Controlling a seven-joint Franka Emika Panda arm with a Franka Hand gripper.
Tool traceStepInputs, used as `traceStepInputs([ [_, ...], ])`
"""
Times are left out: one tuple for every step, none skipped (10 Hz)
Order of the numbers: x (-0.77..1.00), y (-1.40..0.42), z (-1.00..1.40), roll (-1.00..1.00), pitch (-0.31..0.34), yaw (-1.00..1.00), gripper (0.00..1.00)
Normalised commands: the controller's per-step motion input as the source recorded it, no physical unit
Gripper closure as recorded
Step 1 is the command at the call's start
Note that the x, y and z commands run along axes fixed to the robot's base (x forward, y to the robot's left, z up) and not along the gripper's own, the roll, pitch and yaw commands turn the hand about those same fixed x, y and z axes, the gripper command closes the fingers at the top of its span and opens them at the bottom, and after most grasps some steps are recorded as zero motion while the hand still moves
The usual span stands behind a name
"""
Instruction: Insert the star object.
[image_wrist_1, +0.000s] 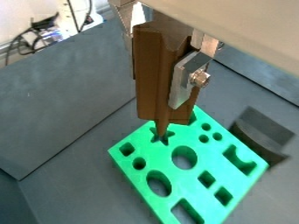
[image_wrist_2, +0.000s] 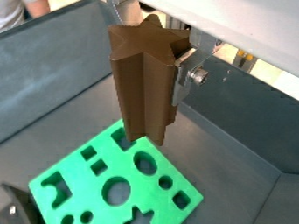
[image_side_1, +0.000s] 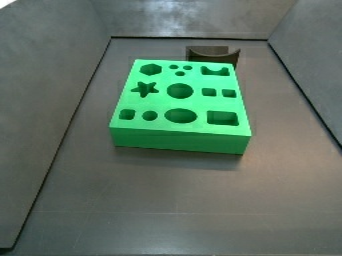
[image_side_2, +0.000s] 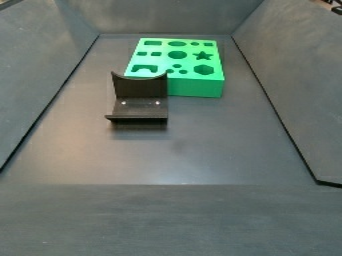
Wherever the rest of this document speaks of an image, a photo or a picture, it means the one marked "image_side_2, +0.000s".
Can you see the green shape sorter block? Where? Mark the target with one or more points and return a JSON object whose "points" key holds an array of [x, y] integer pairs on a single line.
{"points": [[190, 61]]}

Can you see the black plastic cradle stand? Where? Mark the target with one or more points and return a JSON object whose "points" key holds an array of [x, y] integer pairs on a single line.
{"points": [[140, 98]]}

